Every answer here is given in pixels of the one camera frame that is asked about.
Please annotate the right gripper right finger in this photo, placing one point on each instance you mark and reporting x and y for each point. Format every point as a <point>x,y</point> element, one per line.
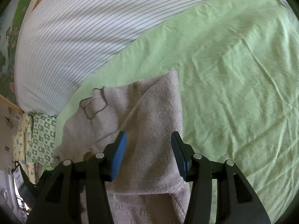
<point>237,202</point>

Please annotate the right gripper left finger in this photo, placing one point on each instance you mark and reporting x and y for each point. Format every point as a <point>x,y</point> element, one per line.
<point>58,200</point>

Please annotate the beige knit sweater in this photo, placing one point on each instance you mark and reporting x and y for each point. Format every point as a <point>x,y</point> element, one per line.
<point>148,188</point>

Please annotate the green checkered pillow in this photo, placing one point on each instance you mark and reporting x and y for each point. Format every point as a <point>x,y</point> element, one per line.
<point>43,135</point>

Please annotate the yellow cartoon print pillow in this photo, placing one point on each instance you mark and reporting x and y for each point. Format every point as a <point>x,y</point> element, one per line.
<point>21,141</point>

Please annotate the light green bed sheet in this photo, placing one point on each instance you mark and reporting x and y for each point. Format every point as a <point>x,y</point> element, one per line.
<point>237,65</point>

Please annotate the white striped duvet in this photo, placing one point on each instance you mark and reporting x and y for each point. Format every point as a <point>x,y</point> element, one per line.
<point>93,31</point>

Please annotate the gold framed floral headboard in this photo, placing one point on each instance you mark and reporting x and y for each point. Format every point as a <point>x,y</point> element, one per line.
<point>14,39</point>

